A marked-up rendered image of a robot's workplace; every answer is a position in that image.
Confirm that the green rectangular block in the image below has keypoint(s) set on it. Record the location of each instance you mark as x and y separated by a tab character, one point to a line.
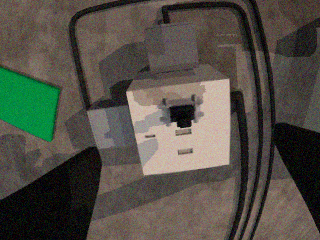
28	104

